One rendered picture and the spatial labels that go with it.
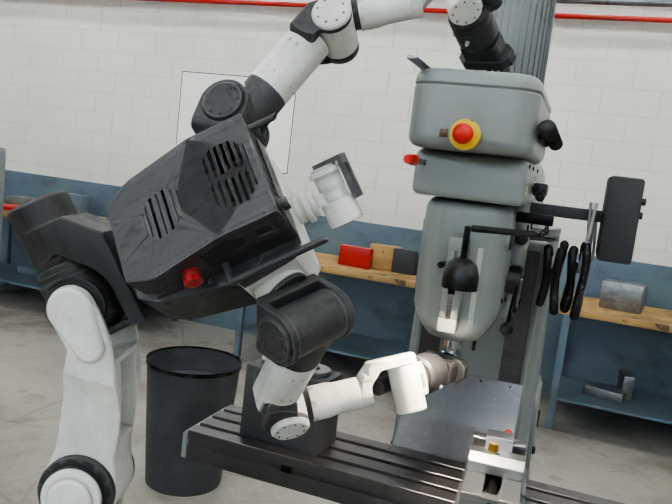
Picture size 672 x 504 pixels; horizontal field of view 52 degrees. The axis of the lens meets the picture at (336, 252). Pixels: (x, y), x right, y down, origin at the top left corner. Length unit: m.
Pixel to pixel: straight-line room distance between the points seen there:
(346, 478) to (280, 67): 0.95
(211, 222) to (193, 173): 0.10
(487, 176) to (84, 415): 0.93
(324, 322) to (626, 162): 4.82
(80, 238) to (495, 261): 0.85
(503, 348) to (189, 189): 1.16
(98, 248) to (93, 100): 6.23
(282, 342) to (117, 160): 6.24
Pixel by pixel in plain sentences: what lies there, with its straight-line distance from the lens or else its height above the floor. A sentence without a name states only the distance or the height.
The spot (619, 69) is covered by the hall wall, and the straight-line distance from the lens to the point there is 5.89.
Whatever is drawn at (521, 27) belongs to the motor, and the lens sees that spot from 1.82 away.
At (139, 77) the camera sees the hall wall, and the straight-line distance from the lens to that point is 7.20.
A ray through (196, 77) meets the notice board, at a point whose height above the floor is 2.32.
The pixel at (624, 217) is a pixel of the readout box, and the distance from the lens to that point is 1.81.
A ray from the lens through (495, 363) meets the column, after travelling 2.05.
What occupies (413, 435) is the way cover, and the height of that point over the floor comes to 0.94.
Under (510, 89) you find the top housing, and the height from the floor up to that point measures 1.86.
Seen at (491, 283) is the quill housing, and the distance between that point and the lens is 1.56.
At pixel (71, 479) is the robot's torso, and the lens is 1.40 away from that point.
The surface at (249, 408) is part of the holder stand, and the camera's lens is 1.82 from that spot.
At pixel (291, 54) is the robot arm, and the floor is 1.87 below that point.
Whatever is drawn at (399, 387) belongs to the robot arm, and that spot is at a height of 1.24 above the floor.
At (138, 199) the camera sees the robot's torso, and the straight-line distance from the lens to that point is 1.22.
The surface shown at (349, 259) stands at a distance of 5.54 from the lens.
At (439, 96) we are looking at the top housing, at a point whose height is 1.83.
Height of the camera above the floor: 1.67
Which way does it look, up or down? 7 degrees down
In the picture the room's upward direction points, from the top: 7 degrees clockwise
